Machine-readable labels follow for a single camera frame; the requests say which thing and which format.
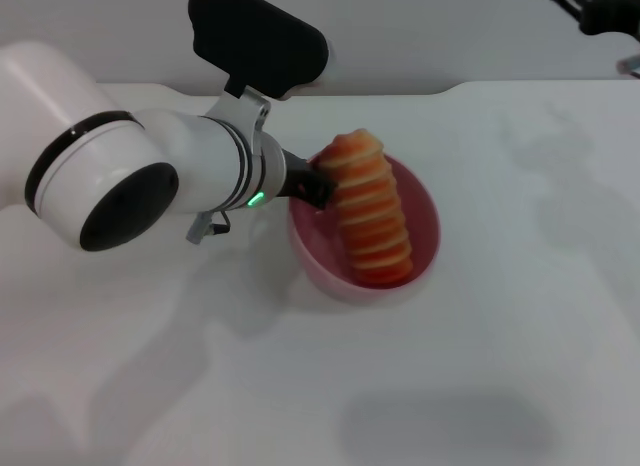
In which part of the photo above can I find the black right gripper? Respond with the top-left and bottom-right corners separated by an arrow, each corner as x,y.
549,0 -> 640,48

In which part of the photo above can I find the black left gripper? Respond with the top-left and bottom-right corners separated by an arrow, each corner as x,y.
274,148 -> 337,211

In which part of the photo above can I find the orange striped toy bread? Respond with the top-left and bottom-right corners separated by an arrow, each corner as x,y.
315,128 -> 415,287

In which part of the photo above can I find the pink plastic bowl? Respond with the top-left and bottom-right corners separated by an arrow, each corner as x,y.
287,153 -> 442,305

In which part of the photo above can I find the left arm cable with connector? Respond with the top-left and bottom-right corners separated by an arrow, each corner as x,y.
186,210 -> 231,245

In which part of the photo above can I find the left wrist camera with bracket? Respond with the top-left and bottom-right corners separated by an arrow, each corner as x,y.
187,0 -> 331,143

